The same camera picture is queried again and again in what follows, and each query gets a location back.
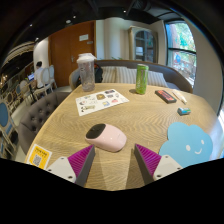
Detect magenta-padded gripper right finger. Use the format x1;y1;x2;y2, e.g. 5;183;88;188
133;143;184;186

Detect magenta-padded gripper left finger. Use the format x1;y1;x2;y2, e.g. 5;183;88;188
45;144;97;188

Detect pink computer mouse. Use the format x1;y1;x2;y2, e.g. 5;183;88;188
84;123;128;153

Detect blue cloud-shaped mouse pad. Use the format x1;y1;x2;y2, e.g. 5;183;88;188
158;121;214;169

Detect yellow and white card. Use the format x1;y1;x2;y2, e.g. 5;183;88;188
25;143;53;170

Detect grey tufted bench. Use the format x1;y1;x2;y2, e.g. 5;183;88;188
17;90;73;155

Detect small green blue pack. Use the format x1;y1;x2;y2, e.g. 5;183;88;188
176;106;192;117

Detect black and red box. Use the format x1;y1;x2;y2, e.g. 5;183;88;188
154;89;178;104

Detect white tube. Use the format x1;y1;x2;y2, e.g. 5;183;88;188
171;88;188;105

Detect white sticker sheet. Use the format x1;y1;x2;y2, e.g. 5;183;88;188
75;88;130;117

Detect blue-backed chairs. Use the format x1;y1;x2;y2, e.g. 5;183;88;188
0;99;19;158

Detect striped cushion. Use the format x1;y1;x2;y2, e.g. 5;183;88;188
146;70;169;88
100;65;118;84
114;66;138;85

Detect green drink can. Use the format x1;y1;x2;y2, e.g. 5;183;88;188
134;63;150;95

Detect group of white chairs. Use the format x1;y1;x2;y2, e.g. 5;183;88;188
18;64;58;104

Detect grey curved sofa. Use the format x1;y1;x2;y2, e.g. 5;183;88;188
68;59;194;94

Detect clear shaker bottle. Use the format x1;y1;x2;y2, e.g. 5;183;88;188
76;52;98;93

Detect person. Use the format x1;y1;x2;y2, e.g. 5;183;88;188
33;61;46;89

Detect black-framed window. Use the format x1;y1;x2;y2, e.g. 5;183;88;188
164;20;198;88

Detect brown wooden door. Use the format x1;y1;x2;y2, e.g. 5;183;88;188
48;20;98;88

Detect arched glass cabinet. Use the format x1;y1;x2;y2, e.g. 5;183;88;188
128;26;158;63

